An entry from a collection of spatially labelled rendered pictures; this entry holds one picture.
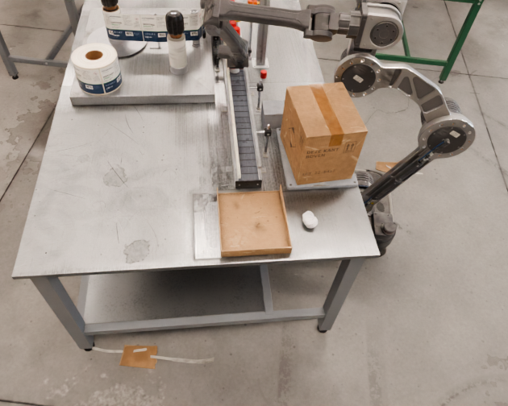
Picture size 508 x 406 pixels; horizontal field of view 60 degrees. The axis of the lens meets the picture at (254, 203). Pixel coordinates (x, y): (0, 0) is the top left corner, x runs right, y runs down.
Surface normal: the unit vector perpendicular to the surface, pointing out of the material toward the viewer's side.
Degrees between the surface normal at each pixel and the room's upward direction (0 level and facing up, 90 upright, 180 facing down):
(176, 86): 0
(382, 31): 90
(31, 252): 0
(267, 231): 0
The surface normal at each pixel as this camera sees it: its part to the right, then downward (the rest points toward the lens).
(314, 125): 0.06, -0.61
